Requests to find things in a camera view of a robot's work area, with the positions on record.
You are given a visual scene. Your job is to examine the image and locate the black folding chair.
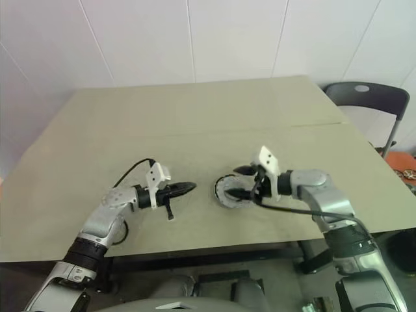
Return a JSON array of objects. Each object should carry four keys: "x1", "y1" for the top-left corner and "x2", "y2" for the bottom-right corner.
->
[{"x1": 320, "y1": 81, "x2": 411, "y2": 160}]

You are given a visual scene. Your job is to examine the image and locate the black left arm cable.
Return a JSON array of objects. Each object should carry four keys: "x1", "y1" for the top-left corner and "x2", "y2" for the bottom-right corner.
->
[{"x1": 110, "y1": 158, "x2": 156, "y2": 245}]

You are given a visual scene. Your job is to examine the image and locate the dark metal table frame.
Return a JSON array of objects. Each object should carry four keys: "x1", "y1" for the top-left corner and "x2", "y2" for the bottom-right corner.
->
[{"x1": 0, "y1": 227, "x2": 416, "y2": 287}]

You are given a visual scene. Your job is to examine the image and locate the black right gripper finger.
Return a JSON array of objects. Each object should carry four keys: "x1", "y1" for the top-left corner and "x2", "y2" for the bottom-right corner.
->
[
  {"x1": 227, "y1": 187, "x2": 257, "y2": 200},
  {"x1": 233, "y1": 164, "x2": 259, "y2": 176}
]

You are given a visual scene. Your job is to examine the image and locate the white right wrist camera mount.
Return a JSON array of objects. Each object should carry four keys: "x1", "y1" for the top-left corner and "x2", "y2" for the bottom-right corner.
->
[{"x1": 251, "y1": 145, "x2": 281, "y2": 200}]

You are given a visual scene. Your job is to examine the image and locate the round motor stator copper windings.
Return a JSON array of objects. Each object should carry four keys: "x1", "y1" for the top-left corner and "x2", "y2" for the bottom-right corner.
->
[{"x1": 213, "y1": 175, "x2": 255, "y2": 210}]

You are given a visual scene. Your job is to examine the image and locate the orange patterned cloth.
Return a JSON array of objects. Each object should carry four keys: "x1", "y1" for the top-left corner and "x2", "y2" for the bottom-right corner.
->
[{"x1": 384, "y1": 150, "x2": 416, "y2": 196}]

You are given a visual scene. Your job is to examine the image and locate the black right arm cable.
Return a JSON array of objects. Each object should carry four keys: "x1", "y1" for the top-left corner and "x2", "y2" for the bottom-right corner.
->
[{"x1": 252, "y1": 164, "x2": 372, "y2": 235}]

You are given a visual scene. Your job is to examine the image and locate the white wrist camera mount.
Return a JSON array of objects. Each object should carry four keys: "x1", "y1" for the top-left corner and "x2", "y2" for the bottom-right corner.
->
[
  {"x1": 144, "y1": 162, "x2": 172, "y2": 209},
  {"x1": 251, "y1": 145, "x2": 281, "y2": 200}
]

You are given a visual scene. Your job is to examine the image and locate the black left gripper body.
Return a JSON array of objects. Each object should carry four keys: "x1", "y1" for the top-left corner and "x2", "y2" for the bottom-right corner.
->
[{"x1": 157, "y1": 186, "x2": 176, "y2": 223}]

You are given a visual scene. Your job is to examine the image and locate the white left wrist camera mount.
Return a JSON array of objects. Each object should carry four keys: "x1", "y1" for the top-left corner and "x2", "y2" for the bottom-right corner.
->
[{"x1": 144, "y1": 162, "x2": 172, "y2": 209}]

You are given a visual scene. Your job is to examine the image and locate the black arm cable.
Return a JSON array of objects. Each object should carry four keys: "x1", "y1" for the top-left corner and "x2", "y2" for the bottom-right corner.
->
[
  {"x1": 110, "y1": 158, "x2": 156, "y2": 245},
  {"x1": 252, "y1": 164, "x2": 372, "y2": 235}
]

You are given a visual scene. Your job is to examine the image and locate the dark grey rounded shape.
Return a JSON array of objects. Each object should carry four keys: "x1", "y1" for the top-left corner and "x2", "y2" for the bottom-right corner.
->
[{"x1": 229, "y1": 278, "x2": 271, "y2": 312}]

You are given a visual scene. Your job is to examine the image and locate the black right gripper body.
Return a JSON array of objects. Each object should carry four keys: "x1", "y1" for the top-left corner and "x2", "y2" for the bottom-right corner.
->
[{"x1": 250, "y1": 168, "x2": 272, "y2": 204}]

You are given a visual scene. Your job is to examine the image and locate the black table leg foot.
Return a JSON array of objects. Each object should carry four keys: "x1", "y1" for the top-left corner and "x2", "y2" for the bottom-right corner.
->
[{"x1": 296, "y1": 239, "x2": 335, "y2": 274}]

